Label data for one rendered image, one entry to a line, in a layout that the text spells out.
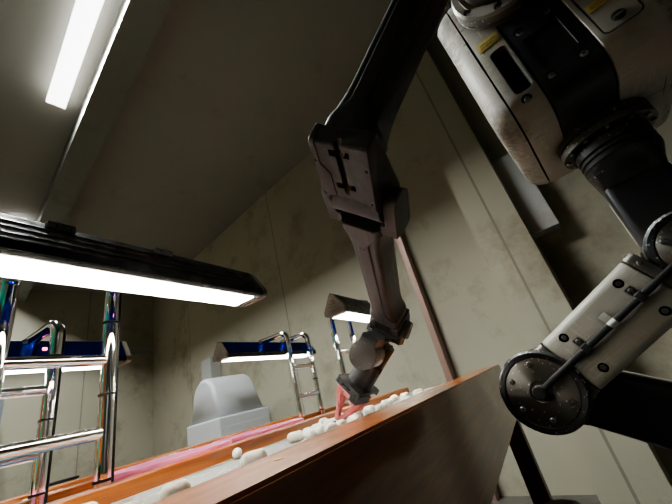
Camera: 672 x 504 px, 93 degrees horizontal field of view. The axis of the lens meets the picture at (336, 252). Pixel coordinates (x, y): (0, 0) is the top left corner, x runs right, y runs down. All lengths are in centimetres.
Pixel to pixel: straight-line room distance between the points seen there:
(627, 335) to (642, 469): 170
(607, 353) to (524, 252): 167
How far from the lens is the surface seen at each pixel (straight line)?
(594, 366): 64
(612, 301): 64
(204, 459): 74
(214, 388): 355
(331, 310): 106
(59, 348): 98
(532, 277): 225
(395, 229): 41
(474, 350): 257
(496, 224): 235
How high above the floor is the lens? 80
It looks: 24 degrees up
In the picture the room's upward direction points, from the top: 15 degrees counter-clockwise
